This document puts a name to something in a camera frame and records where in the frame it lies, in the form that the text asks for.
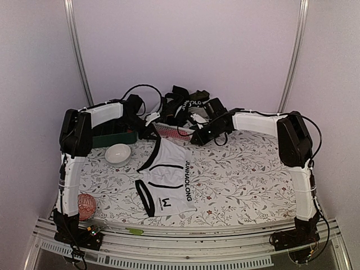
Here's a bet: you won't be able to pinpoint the green tape scrap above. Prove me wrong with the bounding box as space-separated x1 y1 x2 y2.
126 228 144 236

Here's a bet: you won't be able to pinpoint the green compartment tray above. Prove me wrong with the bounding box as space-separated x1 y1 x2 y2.
92 129 137 149

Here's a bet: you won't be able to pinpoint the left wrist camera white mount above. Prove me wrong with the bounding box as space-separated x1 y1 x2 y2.
145 112 160 127

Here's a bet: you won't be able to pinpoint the white ceramic bowl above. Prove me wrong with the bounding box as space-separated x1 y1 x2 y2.
105 143 131 167

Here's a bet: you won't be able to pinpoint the right robot arm white sleeves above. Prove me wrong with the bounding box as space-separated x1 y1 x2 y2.
229 108 320 232

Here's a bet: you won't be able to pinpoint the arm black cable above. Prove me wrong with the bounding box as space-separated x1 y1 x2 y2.
213 114 323 169
122 83 164 119

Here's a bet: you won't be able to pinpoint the aluminium frame post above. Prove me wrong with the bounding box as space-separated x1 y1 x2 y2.
64 0 94 106
277 0 309 113

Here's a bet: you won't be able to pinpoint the left aluminium frame post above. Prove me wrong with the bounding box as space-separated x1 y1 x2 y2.
64 0 94 106

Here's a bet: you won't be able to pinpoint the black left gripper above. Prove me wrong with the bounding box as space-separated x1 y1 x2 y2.
121 114 161 140

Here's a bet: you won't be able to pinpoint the black underwear in basket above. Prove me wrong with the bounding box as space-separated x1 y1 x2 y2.
159 85 210 127

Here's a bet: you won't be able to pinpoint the red patterned bowl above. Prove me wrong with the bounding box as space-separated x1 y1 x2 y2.
78 193 96 221

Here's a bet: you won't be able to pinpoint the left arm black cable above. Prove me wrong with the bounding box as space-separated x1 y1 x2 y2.
122 83 164 119

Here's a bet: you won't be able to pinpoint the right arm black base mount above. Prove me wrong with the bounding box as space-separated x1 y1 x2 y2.
269 220 320 251

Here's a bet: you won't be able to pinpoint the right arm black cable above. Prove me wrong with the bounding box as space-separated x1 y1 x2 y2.
213 114 323 169

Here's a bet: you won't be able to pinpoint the white plastic laundry basket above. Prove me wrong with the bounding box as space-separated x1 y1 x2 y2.
144 105 194 141

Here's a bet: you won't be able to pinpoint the right aluminium frame post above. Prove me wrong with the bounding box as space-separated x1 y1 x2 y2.
277 0 309 113

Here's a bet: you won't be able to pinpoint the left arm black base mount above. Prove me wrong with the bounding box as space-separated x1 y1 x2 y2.
53 211 104 251

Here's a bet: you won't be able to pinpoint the white underwear with black trim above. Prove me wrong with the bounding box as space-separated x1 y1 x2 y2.
135 138 196 217

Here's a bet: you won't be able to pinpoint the aluminium front table rail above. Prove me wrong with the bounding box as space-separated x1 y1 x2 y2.
24 218 352 270

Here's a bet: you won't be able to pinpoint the left robot arm white sleeves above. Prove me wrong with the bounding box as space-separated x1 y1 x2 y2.
53 94 141 226

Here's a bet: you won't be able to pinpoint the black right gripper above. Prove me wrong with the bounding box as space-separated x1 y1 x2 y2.
191 120 227 146

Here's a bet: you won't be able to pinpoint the floral patterned table mat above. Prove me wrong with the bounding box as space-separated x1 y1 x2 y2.
78 130 296 227

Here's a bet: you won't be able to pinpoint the robot arm white sleeves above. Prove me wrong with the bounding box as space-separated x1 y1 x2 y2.
53 94 141 226
229 108 320 232

